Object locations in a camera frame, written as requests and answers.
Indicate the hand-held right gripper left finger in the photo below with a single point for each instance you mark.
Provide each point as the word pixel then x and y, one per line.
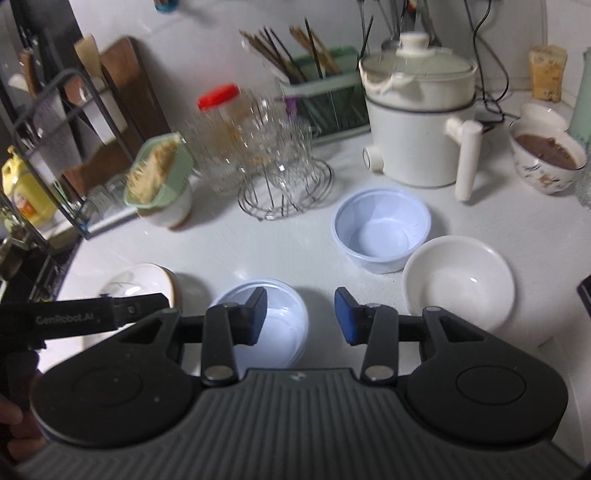
pixel 256 318

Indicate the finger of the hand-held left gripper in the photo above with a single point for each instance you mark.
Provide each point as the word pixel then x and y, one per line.
pixel 138 307

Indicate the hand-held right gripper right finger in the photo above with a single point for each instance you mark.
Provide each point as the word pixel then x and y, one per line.
pixel 346 318

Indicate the pale blue plastic bowl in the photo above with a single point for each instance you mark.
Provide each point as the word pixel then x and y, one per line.
pixel 381 230
pixel 277 327

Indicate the grey leaf print plate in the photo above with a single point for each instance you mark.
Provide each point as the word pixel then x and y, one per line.
pixel 134 281

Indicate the small plain white bowl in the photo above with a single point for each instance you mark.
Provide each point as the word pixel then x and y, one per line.
pixel 457 286

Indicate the person's left hand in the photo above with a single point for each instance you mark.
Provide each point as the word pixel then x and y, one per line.
pixel 11 424

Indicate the black kitchen sink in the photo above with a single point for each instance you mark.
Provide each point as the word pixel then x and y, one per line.
pixel 46 277

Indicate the black metal knife rack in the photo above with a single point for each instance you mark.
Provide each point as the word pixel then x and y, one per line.
pixel 92 233

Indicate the white bowl with brown foot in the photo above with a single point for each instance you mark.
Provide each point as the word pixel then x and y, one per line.
pixel 171 212

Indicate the yellow detergent jug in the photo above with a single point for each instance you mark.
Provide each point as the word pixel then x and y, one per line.
pixel 27 194

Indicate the enoki mushrooms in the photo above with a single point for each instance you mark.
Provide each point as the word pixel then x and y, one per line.
pixel 147 175

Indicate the green strainer basket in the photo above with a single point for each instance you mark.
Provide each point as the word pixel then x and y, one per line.
pixel 178 161

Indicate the white electric cooking pot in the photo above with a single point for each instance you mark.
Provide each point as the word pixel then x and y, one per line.
pixel 411 147

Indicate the hammered steel cleaver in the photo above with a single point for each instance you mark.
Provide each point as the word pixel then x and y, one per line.
pixel 55 134

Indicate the white utensil holder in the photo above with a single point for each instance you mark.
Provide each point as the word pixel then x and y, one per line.
pixel 104 115

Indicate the green chopstick holder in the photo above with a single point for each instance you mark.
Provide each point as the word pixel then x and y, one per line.
pixel 332 110

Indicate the dark wooden cutting board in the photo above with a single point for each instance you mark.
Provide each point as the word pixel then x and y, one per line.
pixel 138 92

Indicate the red lid glass jar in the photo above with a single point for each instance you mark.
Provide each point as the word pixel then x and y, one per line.
pixel 219 97

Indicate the black stove top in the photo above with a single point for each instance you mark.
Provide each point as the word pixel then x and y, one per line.
pixel 585 295

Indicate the patterned bowl with brown food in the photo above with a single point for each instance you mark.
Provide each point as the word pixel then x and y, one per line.
pixel 540 175

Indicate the wooden spatula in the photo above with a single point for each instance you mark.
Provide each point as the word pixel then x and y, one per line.
pixel 87 50

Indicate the bundle of chopsticks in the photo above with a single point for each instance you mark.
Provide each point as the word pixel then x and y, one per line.
pixel 277 55

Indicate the tall ribbed glass tumbler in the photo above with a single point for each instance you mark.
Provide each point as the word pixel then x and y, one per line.
pixel 585 189

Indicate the hanging kitchen utensils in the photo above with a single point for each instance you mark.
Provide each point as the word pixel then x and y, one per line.
pixel 390 45

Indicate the white bowl with blue rim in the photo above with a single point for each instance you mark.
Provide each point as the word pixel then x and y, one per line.
pixel 545 113

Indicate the pale green kettle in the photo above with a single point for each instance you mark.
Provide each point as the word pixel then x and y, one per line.
pixel 582 101

